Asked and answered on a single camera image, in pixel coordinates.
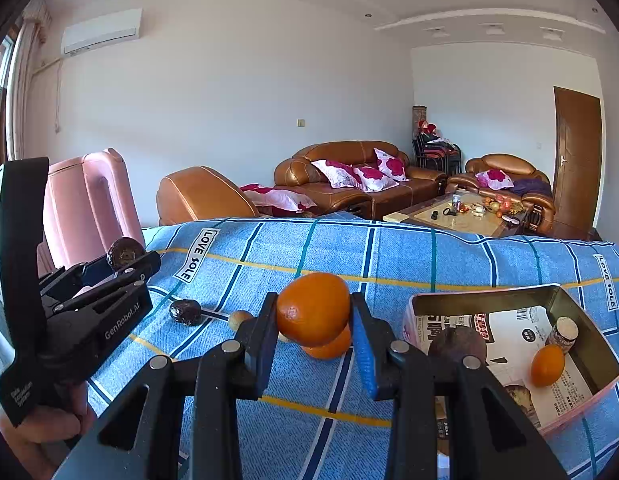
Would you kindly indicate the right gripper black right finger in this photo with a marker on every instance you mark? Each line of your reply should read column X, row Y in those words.
column 489, row 436

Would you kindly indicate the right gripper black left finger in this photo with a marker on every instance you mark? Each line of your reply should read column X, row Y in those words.
column 138, row 435

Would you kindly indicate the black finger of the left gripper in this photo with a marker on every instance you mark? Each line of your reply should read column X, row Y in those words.
column 118, row 301
column 70, row 281

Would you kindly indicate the dark passion fruit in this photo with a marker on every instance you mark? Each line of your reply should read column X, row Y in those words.
column 186, row 311
column 123, row 252

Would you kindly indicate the pale round fruit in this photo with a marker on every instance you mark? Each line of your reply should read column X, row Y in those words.
column 236, row 318

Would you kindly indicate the small orange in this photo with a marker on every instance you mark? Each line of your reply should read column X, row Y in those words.
column 547, row 366
column 313, row 309

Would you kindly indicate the large orange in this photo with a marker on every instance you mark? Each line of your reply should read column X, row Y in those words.
column 334, row 349

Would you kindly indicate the person's left hand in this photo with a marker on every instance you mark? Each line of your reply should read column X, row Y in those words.
column 47, row 425

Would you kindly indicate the pink electric kettle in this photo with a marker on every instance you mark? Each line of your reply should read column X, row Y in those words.
column 88, row 205

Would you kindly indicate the small orange in box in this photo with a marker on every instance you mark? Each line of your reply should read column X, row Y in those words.
column 547, row 366

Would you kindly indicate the dark mangosteen in box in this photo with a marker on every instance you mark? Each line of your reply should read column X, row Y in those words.
column 455, row 343

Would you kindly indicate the pink biscuit tin box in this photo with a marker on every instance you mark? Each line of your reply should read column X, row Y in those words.
column 515, row 323

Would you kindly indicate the small jar in box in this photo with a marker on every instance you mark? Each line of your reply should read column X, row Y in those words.
column 563, row 334

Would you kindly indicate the brown leather three-seat sofa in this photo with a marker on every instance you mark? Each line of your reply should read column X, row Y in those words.
column 343, row 175

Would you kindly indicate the wooden coffee table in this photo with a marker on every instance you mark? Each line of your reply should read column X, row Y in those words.
column 468, row 212

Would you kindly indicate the white air conditioner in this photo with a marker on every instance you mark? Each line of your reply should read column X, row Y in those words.
column 101, row 31

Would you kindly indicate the pink white cushion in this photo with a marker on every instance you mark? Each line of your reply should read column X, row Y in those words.
column 391, row 166

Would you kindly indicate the brown leather armchair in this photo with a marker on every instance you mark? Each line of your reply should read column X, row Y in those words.
column 512, row 177

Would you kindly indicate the brown wooden door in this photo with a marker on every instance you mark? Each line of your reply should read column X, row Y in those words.
column 576, row 184

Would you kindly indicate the stacked dark chairs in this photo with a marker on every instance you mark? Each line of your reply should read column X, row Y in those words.
column 432, row 151

